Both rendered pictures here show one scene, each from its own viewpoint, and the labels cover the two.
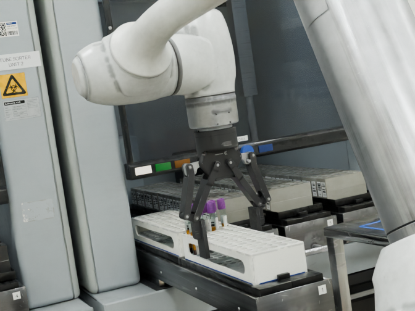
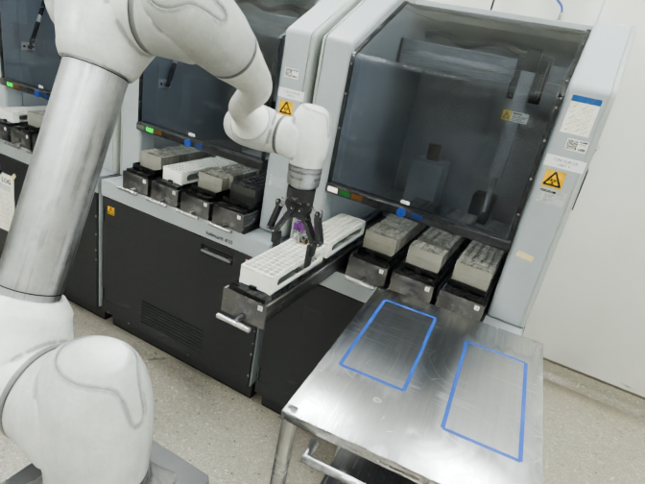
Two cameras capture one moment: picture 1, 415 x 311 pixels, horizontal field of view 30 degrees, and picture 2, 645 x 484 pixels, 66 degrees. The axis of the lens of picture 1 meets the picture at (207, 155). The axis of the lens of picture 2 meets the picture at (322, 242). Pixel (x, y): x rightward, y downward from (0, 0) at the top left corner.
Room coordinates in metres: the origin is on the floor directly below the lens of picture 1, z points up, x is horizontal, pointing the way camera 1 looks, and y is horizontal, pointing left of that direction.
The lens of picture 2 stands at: (0.56, -1.00, 1.44)
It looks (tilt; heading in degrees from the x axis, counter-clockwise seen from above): 23 degrees down; 47
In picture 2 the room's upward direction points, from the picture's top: 11 degrees clockwise
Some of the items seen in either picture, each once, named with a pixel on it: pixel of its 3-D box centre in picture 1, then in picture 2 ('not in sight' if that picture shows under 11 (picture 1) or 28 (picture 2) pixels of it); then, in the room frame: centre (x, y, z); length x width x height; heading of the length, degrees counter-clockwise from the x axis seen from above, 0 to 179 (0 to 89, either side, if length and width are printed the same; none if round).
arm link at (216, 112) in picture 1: (212, 112); (303, 176); (1.37, -0.02, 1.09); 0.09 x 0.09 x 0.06
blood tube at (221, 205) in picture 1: (225, 226); not in sight; (1.48, -0.01, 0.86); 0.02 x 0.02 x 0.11
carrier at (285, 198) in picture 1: (289, 199); (424, 258); (1.79, -0.17, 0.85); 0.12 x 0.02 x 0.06; 112
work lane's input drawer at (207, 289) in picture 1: (213, 271); (305, 266); (1.47, 0.02, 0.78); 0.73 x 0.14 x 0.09; 23
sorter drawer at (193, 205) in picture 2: not in sight; (246, 188); (1.67, 0.71, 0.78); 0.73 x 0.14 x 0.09; 23
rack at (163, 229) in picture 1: (175, 234); (334, 235); (1.64, 0.09, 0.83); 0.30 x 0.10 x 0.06; 23
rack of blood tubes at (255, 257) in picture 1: (239, 254); (284, 264); (1.35, -0.03, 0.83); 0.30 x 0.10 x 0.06; 23
